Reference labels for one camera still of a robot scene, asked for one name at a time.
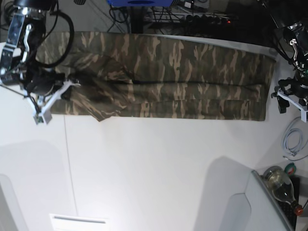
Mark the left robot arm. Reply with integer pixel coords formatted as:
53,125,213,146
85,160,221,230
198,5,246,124
258,0,308,123

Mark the clear plastic bottle red cap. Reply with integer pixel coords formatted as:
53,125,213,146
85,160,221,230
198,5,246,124
263,166,304,216

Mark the green tape roll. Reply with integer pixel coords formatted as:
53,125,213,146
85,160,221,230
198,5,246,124
284,163,296,176

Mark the black power strip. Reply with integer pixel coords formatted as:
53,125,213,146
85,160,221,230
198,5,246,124
185,13,238,26

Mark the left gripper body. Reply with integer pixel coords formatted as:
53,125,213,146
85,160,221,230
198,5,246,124
278,78,308,105

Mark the camouflage t-shirt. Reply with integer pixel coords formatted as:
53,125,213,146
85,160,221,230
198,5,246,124
51,32,276,121

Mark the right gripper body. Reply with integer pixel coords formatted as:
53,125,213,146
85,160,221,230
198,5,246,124
21,71,68,98

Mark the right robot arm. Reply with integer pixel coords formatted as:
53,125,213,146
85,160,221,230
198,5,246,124
0,0,80,124

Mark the white coiled cable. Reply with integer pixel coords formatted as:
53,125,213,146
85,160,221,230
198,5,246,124
282,113,308,160

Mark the blue plastic bin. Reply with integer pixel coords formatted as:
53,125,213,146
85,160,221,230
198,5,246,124
107,0,178,7

